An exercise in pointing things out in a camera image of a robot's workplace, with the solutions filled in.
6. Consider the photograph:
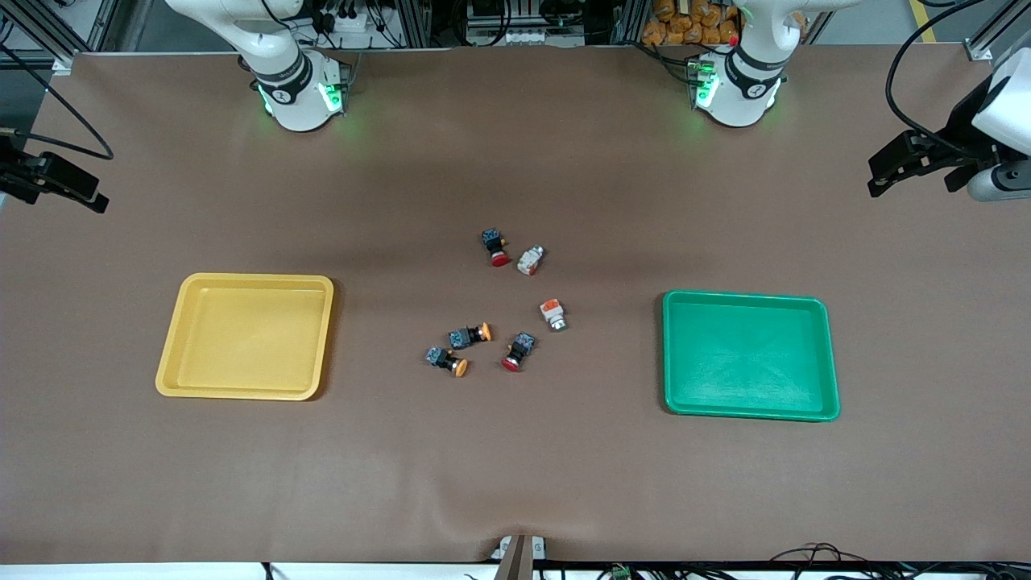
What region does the red push button switch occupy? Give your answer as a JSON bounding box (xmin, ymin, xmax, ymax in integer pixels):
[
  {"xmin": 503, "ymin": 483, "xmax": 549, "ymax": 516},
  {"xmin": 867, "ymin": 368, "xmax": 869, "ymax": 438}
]
[
  {"xmin": 501, "ymin": 332, "xmax": 537, "ymax": 372},
  {"xmin": 481, "ymin": 228, "xmax": 512, "ymax": 268}
]

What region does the yellow plastic tray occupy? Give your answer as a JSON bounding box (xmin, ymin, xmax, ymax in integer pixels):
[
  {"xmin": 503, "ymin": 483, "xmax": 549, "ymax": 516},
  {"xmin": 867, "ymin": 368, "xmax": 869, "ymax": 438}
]
[{"xmin": 155, "ymin": 272, "xmax": 335, "ymax": 401}]

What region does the pile of orange objects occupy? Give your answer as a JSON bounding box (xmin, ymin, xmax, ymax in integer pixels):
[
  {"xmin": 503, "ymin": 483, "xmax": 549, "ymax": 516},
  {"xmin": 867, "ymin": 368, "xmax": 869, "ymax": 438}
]
[{"xmin": 642, "ymin": 0, "xmax": 740, "ymax": 47}]

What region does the yellow push button switch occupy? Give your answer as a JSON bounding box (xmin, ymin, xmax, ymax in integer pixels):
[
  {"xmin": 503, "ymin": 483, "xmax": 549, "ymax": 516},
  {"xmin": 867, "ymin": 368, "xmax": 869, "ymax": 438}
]
[
  {"xmin": 424, "ymin": 346, "xmax": 469, "ymax": 379},
  {"xmin": 448, "ymin": 322, "xmax": 493, "ymax": 350}
]

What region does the white power strip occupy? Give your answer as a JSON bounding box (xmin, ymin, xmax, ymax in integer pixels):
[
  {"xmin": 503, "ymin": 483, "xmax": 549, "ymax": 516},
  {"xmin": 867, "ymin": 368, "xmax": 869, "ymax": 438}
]
[{"xmin": 310, "ymin": 6, "xmax": 379, "ymax": 35}]

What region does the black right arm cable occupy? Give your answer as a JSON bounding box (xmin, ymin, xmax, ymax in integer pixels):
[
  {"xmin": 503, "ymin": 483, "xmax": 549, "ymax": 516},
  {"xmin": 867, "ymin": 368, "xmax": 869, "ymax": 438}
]
[{"xmin": 0, "ymin": 42, "xmax": 114, "ymax": 160}]

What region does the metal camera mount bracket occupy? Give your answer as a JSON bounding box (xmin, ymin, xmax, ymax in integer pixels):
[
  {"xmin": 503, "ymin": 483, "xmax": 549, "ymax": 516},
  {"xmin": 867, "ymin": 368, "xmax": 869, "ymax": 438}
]
[{"xmin": 490, "ymin": 533, "xmax": 549, "ymax": 580}]

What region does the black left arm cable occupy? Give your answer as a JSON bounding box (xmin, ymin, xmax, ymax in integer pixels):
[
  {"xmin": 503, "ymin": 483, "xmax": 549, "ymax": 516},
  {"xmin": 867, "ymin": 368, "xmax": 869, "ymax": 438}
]
[{"xmin": 884, "ymin": 0, "xmax": 979, "ymax": 155}]

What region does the black cable bundle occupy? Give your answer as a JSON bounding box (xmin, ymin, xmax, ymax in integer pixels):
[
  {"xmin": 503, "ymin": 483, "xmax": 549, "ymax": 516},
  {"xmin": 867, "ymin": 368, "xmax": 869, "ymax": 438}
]
[{"xmin": 757, "ymin": 544, "xmax": 1031, "ymax": 580}]

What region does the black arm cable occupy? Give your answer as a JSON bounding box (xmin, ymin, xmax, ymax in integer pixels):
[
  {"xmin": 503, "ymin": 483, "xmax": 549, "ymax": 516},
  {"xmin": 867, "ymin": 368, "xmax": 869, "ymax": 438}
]
[
  {"xmin": 0, "ymin": 42, "xmax": 114, "ymax": 160},
  {"xmin": 884, "ymin": 0, "xmax": 979, "ymax": 155}
]

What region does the aluminium frame post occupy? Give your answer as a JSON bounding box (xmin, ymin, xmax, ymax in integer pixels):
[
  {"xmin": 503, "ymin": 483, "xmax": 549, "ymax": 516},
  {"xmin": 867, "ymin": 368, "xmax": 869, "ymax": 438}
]
[
  {"xmin": 965, "ymin": 0, "xmax": 1031, "ymax": 62},
  {"xmin": 0, "ymin": 0, "xmax": 85, "ymax": 75}
]

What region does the green plastic tray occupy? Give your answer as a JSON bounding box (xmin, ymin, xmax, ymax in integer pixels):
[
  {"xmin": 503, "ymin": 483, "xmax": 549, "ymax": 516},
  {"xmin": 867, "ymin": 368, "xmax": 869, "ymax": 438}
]
[{"xmin": 662, "ymin": 290, "xmax": 842, "ymax": 422}]

